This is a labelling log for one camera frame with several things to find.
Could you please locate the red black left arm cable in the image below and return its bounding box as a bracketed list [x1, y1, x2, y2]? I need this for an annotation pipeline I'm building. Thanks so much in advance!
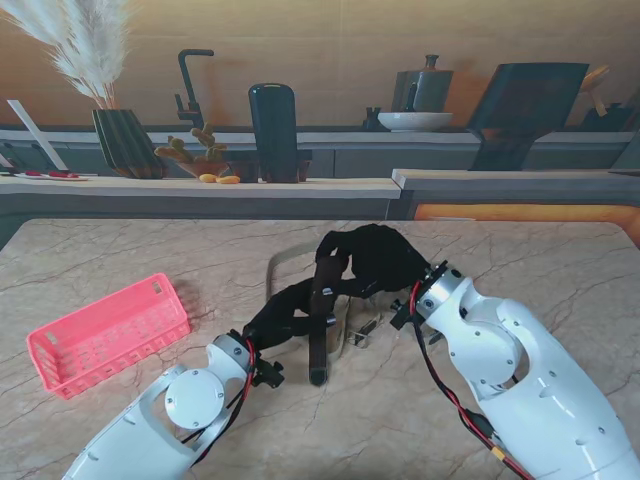
[179, 339, 259, 471]

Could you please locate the tan braided belt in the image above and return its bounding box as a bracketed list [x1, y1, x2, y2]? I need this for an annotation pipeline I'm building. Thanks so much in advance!
[266, 244, 384, 361]

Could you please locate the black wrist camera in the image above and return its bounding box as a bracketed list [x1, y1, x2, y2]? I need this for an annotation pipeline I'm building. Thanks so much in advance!
[252, 359, 286, 390]
[390, 297, 414, 331]

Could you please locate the dark brown braided belt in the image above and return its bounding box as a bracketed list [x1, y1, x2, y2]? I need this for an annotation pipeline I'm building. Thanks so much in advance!
[307, 254, 346, 386]

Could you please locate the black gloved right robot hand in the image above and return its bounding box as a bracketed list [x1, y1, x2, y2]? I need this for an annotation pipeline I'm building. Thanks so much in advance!
[314, 223, 432, 299]

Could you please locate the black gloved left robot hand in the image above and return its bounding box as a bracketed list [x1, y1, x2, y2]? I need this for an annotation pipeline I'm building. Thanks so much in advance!
[243, 278, 336, 356]

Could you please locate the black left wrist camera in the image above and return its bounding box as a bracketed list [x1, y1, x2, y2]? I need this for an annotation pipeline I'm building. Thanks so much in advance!
[252, 359, 286, 390]

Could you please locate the printed kitchen scene backdrop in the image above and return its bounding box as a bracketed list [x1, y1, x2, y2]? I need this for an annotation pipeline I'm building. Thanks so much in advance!
[0, 0, 640, 221]

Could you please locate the red black arm cable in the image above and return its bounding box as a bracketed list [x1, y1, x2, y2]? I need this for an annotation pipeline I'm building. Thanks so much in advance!
[179, 339, 259, 471]
[409, 282, 536, 480]

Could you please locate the pink plastic storage basket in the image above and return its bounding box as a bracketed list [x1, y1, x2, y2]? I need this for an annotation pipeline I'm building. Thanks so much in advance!
[26, 272, 192, 401]

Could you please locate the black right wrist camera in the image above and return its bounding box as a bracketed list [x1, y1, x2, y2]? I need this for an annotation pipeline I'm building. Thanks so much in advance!
[390, 297, 414, 331]

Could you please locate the red black right arm cable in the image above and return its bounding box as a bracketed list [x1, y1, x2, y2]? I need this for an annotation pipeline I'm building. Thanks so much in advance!
[409, 282, 536, 480]

